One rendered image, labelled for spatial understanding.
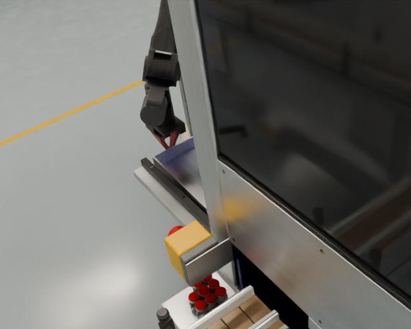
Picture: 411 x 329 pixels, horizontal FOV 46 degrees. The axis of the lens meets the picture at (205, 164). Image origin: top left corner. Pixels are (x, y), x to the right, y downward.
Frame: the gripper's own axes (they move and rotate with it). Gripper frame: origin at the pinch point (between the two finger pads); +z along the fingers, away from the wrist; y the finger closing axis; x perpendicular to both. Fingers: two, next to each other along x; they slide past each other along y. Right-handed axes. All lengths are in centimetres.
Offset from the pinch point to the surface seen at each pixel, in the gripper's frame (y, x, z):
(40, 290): -66, -46, 91
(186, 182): 11.8, -2.9, 2.1
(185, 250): 41.9, -20.1, -13.0
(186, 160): 4.6, 1.6, 2.1
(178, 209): 18.1, -9.4, 2.3
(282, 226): 59, -13, -27
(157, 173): 5.9, -7.5, 0.4
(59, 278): -66, -36, 91
